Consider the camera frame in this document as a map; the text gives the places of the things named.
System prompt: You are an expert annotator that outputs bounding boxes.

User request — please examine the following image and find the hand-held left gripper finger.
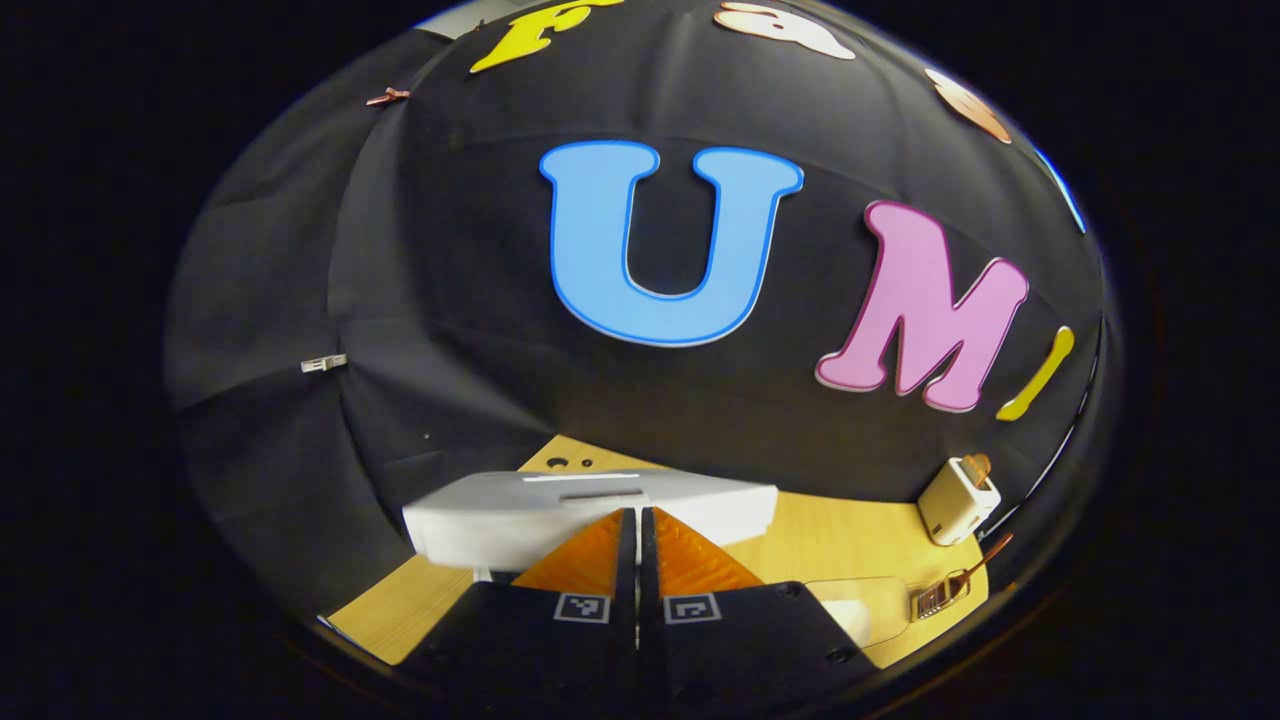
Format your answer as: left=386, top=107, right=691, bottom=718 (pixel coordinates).
left=640, top=507, right=881, bottom=701
left=400, top=508, right=639, bottom=701

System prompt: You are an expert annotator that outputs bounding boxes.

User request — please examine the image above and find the white rice cooker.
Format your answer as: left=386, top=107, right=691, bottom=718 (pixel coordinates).
left=402, top=470, right=779, bottom=583

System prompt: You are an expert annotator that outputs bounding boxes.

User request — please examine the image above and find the metal wire chopstick holder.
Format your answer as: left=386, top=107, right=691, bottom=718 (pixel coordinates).
left=910, top=568, right=971, bottom=621

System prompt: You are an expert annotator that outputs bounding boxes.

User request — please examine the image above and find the brown wooden spoon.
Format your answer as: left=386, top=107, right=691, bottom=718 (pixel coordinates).
left=945, top=533, right=1014, bottom=591

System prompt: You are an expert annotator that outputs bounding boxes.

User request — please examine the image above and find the clear plastic container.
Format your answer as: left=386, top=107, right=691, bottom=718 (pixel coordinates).
left=805, top=576, right=913, bottom=649

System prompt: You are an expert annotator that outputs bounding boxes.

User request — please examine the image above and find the black backdrop cloth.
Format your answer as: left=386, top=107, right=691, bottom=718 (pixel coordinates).
left=165, top=0, right=1116, bottom=621

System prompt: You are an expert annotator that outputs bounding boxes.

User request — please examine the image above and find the white toaster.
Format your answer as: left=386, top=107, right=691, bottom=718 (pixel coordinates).
left=917, top=457, right=1002, bottom=547

